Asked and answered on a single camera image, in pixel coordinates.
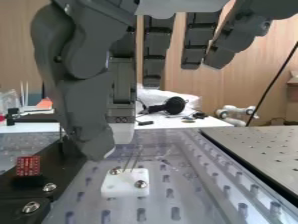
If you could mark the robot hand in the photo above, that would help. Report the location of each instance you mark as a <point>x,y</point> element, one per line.
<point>84,66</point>

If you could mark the black headphones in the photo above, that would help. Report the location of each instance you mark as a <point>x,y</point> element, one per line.
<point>173,105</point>

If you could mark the white desk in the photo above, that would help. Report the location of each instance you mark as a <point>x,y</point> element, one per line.
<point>177,121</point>

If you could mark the red circuit board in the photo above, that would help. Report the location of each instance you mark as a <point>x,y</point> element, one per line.
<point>28,165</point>

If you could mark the small white jointed device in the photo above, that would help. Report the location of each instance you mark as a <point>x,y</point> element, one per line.
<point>235,113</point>

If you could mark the small white screwed block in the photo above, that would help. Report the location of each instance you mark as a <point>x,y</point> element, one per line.
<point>124,186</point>

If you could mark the black plate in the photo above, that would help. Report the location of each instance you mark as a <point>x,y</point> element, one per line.
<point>27,200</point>

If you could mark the clear box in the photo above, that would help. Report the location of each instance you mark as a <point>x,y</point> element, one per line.
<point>221,180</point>

